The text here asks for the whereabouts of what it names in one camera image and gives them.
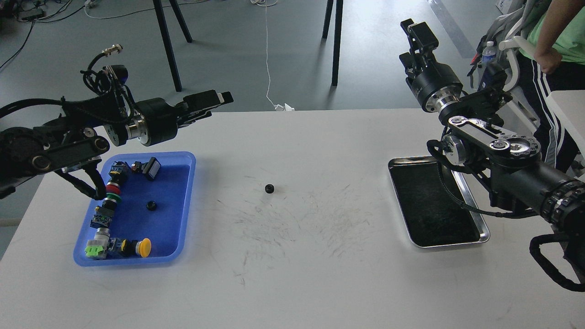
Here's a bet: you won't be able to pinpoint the blue black switch block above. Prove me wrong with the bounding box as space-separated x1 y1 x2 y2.
90 206 115 229

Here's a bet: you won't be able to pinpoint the yellow mushroom push button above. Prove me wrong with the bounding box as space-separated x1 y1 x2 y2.
118 238 152 258

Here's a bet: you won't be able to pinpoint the black cables on floor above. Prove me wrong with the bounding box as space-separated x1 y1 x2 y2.
0 0 92 71

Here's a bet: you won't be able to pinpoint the black tripod legs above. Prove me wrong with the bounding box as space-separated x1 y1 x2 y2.
152 0 193 92
322 0 344 87

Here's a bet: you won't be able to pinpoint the white side table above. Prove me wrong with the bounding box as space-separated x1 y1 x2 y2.
546 90 585 154

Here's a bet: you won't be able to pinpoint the plastic water bottle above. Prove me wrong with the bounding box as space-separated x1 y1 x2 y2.
481 40 497 65

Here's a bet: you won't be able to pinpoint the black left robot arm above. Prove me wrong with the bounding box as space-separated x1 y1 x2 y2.
0 44 233 200

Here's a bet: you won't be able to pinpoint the black white rectangular switch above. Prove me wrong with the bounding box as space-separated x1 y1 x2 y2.
130 157 161 181

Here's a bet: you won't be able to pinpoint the person in green shirt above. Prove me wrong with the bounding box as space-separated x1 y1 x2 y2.
517 0 585 172

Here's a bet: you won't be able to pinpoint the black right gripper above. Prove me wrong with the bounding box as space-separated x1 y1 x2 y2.
399 19 463 113

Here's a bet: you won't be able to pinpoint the silver metal tray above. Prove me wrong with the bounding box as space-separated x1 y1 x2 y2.
388 156 490 249

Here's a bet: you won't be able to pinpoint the black tripod legs left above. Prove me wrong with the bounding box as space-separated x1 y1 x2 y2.
152 0 193 92

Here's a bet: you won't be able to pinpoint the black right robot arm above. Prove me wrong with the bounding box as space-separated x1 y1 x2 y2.
399 19 585 292

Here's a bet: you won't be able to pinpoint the white cable on floor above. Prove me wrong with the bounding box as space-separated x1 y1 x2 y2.
249 0 295 111

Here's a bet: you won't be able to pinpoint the green round push button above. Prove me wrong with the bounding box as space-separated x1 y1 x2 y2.
101 192 122 211

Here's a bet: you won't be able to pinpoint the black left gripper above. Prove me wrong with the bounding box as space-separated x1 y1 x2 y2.
126 90 234 146

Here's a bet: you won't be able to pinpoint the grey backpack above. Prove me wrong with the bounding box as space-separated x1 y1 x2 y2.
468 0 550 90

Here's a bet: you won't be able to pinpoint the black tripod legs right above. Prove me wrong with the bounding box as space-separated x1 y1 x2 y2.
322 0 344 87

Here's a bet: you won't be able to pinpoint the red round push button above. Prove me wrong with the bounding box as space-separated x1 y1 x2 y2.
105 181 122 195

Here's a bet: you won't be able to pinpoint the green square push button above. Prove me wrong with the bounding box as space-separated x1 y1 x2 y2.
85 228 112 260

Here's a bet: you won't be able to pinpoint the white chair frame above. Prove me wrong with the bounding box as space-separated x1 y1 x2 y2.
497 19 539 134

